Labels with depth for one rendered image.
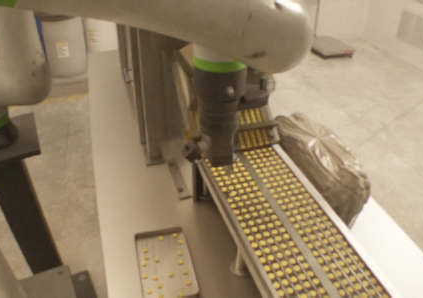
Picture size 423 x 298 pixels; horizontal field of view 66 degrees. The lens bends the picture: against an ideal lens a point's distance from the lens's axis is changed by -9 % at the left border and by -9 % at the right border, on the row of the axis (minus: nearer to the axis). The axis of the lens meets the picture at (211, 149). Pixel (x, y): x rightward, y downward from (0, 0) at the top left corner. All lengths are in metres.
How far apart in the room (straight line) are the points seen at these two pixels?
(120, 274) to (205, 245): 0.21
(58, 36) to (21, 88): 2.56
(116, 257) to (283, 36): 0.64
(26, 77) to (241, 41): 0.67
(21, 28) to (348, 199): 0.89
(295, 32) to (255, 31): 0.06
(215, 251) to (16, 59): 0.68
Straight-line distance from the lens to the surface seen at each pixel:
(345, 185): 0.86
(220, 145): 0.65
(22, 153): 1.08
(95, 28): 3.81
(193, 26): 0.37
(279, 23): 0.43
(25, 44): 0.96
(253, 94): 0.65
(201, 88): 0.60
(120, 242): 0.90
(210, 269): 0.83
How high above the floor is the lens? 1.47
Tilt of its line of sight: 34 degrees down
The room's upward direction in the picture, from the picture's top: 1 degrees clockwise
